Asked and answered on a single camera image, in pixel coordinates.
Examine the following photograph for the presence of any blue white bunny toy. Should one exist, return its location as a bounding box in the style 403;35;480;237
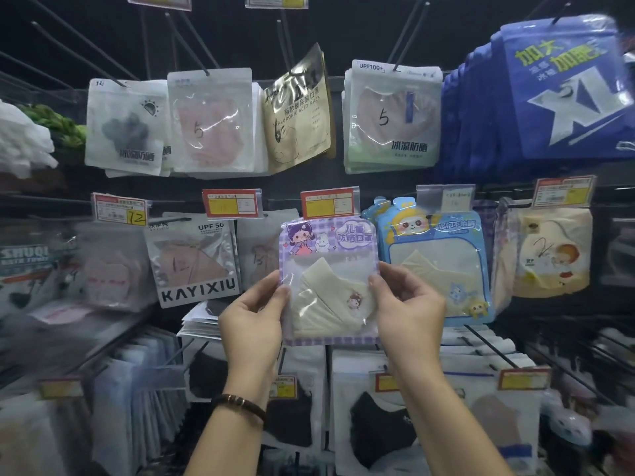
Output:
548;406;594;450

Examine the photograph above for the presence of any blue cartoon packet cream mask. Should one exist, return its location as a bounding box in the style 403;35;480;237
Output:
374;196;496;327

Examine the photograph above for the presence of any person's right forearm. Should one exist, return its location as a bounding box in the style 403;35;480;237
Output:
396;376;515;476

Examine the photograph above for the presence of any row of translucent mask packets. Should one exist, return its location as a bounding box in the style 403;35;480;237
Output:
91;327;189;476

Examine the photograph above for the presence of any clear tag holder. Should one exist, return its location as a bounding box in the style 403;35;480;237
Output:
131;366;187;392

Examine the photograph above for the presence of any pale green mask packet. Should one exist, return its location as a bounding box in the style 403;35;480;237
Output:
342;59;444;175

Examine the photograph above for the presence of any clear packet pink mask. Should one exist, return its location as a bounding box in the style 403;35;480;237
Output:
74;222;159;313

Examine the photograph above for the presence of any white packet grey mask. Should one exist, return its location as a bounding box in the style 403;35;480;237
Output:
84;77;172;178

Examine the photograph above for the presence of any clear packet purple trim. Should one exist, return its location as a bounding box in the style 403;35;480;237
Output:
597;212;635;288

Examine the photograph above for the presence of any white red price tag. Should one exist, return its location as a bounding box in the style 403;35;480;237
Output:
269;375;298;400

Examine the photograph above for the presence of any black mask packet pale arc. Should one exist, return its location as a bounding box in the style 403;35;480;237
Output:
331;349;433;476

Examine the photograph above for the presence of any row of cream mask packets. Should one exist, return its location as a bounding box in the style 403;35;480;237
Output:
0;396;95;476

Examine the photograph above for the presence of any clear holder white paper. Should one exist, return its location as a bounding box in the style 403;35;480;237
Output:
415;184;476;214

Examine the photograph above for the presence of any purple checked packet blue mask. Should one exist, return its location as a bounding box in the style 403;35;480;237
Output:
471;198;499;273

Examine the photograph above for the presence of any green fluffy item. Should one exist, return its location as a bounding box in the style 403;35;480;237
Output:
19;103;89;152

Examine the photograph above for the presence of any person's left forearm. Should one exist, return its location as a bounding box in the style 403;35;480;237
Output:
184;401;267;476

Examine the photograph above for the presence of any glossy packet pink mask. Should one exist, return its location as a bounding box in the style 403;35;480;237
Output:
166;67;269;177

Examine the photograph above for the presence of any dark beaded bracelet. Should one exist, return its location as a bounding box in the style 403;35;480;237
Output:
210;393;268;424

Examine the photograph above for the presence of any white fluffy item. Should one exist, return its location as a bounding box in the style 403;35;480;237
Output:
0;101;60;179

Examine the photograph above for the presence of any cream line-drawing mask packet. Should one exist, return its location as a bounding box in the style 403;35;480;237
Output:
260;42;337;175

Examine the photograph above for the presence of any grey packet pink mask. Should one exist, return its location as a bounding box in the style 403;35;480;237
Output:
144;212;243;309

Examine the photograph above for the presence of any stack of mask packets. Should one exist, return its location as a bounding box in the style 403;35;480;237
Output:
177;299;234;341

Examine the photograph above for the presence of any purple checked packet cream mask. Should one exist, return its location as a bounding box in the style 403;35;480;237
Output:
277;216;383;348

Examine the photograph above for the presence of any cream cartoon girl packet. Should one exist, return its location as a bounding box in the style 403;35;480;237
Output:
511;205;594;299

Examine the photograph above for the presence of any white packet beige mask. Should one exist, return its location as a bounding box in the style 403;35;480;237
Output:
235;208;301;292

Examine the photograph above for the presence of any dark blue mask packet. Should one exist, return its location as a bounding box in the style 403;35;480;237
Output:
439;13;635;182

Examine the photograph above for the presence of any person's left hand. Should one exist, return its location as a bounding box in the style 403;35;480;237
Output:
217;270;292;408

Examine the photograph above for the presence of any person's right hand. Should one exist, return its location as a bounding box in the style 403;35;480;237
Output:
368;262;448;391

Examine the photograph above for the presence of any white price tag with barcode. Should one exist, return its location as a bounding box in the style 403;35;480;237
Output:
531;175;598;209

